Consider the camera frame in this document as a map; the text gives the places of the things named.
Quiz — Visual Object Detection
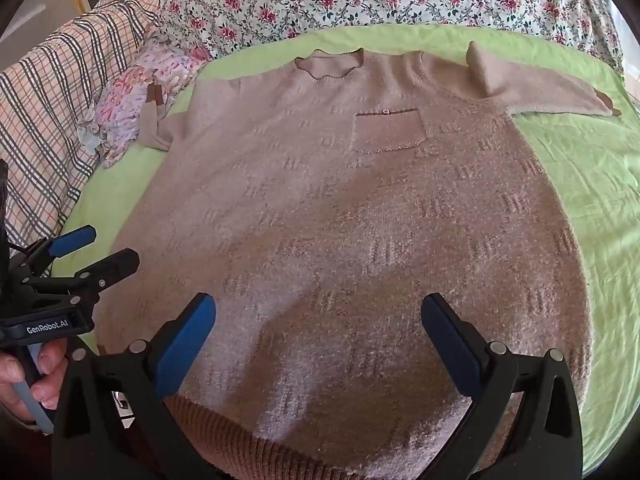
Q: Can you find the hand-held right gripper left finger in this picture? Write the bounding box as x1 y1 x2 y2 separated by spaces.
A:
52 292 218 480

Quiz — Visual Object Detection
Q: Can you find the person's left hand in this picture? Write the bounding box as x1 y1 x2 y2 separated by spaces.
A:
0 337 69 426

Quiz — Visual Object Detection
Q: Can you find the purple floral cloth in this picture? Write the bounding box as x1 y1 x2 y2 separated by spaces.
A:
77 42 211 168

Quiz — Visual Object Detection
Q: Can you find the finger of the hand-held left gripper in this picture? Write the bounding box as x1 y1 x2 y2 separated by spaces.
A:
22 226 97 273
37 248 141 307

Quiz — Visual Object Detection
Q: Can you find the beige knit sweater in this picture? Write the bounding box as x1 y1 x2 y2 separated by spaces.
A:
92 47 623 480

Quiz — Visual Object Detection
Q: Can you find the plaid blanket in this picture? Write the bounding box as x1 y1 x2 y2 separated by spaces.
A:
0 0 166 276

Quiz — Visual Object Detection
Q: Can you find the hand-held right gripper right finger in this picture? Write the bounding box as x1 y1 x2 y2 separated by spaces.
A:
421 292 583 480

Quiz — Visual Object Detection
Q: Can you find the green bed sheet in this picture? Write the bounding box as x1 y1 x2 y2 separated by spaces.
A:
60 22 640 466

